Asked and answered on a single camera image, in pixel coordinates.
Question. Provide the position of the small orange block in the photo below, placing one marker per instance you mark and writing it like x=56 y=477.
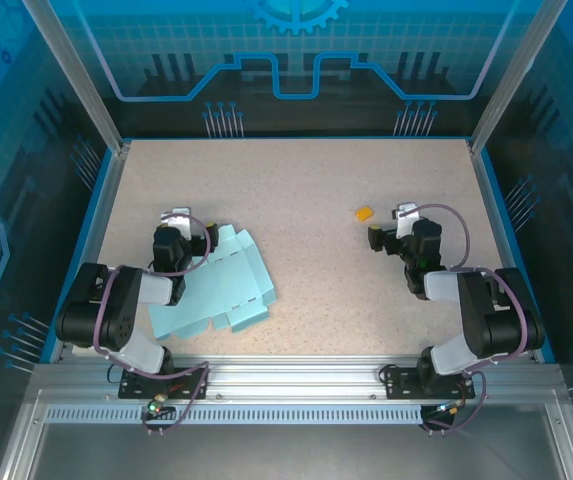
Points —
x=364 y=213

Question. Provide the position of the light blue paper box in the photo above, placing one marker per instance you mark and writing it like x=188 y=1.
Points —
x=236 y=285

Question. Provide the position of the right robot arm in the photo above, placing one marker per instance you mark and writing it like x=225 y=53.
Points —
x=481 y=310

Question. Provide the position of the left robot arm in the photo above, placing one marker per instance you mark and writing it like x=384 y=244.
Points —
x=116 y=310

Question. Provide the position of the connector with green light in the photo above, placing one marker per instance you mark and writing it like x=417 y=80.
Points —
x=448 y=409
x=156 y=406

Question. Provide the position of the metal lower tray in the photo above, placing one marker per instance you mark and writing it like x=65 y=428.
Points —
x=286 y=450

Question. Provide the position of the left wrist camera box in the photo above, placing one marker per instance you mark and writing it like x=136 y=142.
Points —
x=178 y=217

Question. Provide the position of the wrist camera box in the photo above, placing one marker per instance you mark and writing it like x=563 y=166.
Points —
x=178 y=217
x=406 y=220

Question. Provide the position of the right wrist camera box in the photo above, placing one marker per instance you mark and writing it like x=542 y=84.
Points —
x=406 y=220

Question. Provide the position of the aluminium side frame rail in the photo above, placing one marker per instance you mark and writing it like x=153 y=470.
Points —
x=98 y=235
x=502 y=235

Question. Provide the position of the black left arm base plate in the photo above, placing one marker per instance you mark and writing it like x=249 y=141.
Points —
x=186 y=382

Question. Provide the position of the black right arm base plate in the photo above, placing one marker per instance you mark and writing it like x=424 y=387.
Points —
x=401 y=382

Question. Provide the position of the aluminium mounting rail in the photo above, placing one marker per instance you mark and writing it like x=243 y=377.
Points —
x=291 y=375

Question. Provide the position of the aluminium frame post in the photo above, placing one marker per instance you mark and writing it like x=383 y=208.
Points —
x=516 y=75
x=78 y=75

